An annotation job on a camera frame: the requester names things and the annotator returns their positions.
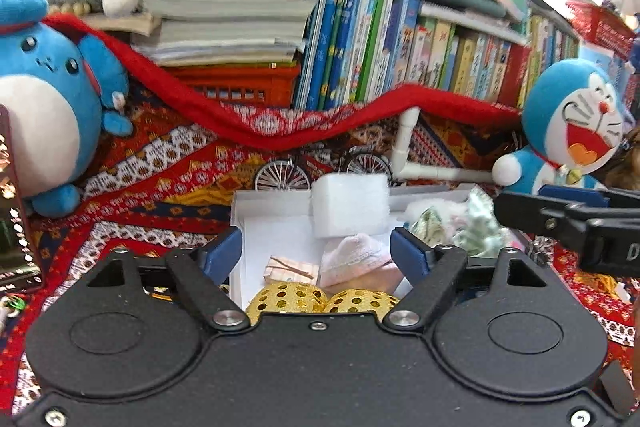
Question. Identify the blue round plush toy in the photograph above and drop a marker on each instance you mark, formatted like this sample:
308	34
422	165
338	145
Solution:
45	107

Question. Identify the orange plastic crate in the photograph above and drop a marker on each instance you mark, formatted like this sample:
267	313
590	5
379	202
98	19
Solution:
240	84

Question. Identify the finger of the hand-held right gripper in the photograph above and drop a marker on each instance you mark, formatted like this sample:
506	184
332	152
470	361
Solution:
540	217
590	202

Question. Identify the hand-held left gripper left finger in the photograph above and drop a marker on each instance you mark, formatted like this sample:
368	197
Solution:
225	252

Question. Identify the red fleece cloth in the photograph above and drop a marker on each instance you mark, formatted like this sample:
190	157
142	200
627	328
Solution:
210	117

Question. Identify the red patterned blanket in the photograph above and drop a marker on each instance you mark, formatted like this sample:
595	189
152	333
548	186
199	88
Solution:
150	197

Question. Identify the white cardboard box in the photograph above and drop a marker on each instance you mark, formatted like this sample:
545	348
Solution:
270	237

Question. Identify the brown-haired doll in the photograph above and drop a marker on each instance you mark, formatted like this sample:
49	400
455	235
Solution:
625	162

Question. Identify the green floral fabric scrunchie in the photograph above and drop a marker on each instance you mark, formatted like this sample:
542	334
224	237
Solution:
475	227

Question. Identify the small plaid gift packet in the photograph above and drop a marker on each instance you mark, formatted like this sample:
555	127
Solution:
290	269

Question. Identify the lilac pink sock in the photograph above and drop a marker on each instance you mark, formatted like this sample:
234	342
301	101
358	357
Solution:
355	257

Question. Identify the row of upright books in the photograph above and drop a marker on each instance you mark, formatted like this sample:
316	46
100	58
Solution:
400	37

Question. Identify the miniature metal bicycle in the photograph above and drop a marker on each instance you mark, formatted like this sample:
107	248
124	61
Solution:
280	177

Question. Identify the white plastic pipe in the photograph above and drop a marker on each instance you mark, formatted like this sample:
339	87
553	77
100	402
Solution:
407	142

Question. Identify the blue cat plush toy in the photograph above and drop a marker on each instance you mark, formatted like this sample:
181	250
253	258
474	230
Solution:
570	117

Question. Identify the white foam block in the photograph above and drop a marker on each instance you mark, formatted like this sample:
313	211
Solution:
350	204

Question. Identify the gold sequin scrunchie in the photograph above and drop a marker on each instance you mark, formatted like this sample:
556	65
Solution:
285	299

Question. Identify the red plastic basket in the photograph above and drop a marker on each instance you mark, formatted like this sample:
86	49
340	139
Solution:
597	27

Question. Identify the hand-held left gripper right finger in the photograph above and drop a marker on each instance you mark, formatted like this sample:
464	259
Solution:
407	252

